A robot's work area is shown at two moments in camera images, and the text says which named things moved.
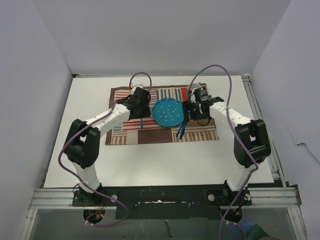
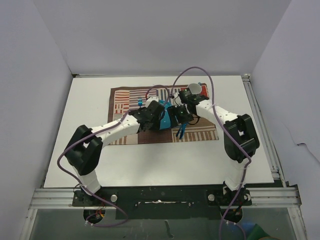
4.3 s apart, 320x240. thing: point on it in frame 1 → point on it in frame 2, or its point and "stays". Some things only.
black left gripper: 145,113 → 155,125
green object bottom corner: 257,233 stays
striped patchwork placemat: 130,131 stays
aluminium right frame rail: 272,160 stays
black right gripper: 188,106 → 173,111
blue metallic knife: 183,127 stays
